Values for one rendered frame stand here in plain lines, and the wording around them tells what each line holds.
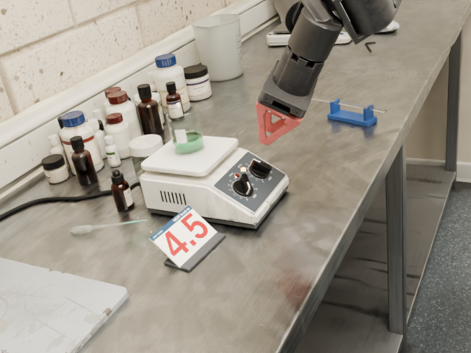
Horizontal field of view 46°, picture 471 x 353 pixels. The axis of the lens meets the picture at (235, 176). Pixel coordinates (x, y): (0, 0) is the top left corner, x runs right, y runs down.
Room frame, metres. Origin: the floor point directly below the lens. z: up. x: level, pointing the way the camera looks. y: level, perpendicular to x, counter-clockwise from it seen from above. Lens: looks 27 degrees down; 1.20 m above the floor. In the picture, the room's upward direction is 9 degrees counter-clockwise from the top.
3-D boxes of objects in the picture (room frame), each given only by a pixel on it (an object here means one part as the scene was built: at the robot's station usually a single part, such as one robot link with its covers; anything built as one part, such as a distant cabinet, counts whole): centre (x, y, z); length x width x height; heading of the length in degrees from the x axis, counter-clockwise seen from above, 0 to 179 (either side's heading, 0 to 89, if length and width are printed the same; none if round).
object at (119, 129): (1.04, 0.22, 0.79); 0.05 x 0.05 x 0.09
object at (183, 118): (0.81, 0.07, 0.87); 0.06 x 0.05 x 0.08; 11
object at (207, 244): (0.67, 0.08, 0.77); 0.09 x 0.06 x 0.04; 143
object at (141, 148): (0.90, 0.15, 0.79); 0.06 x 0.06 x 0.08
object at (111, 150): (1.00, 0.23, 0.78); 0.02 x 0.02 x 0.06
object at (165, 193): (0.79, 0.04, 0.79); 0.22 x 0.13 x 0.08; 58
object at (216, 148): (0.81, 0.06, 0.83); 0.12 x 0.12 x 0.01; 58
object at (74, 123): (1.00, 0.28, 0.81); 0.06 x 0.06 x 0.11
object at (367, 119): (1.03, -0.25, 0.77); 0.10 x 0.03 x 0.04; 40
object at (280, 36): (1.71, -0.31, 0.77); 0.26 x 0.19 x 0.05; 62
